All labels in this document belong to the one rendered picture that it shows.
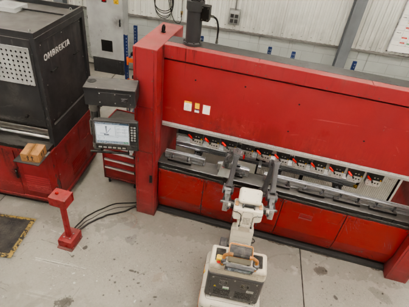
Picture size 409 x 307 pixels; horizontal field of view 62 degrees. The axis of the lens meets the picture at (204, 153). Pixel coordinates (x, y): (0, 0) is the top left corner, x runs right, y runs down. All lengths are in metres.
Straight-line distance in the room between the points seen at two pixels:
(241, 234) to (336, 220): 1.30
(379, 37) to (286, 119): 4.69
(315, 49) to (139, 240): 5.39
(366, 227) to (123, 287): 2.84
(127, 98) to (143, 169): 1.11
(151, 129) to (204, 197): 1.14
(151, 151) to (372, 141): 2.37
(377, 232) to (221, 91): 2.44
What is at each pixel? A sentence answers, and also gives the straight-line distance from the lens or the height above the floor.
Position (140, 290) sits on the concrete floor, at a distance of 4.11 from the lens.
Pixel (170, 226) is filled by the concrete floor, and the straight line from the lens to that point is 4.63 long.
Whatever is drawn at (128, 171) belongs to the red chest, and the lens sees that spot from 4.89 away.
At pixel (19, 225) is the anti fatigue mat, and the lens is 4.93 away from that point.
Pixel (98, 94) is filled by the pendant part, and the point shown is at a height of 1.88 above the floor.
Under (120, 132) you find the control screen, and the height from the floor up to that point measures 1.47.
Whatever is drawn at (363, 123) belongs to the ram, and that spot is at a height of 1.89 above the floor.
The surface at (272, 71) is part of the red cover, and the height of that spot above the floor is 2.24.
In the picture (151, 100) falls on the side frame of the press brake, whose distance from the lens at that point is 3.66.
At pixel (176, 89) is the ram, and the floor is 1.83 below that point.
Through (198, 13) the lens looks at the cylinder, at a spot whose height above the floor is 2.62.
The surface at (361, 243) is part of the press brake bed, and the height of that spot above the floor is 0.39.
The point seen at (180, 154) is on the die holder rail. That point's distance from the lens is 4.19.
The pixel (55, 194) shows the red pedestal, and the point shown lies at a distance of 4.04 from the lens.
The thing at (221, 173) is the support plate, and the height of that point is 1.00.
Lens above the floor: 3.53
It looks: 37 degrees down
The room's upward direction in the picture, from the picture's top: 7 degrees clockwise
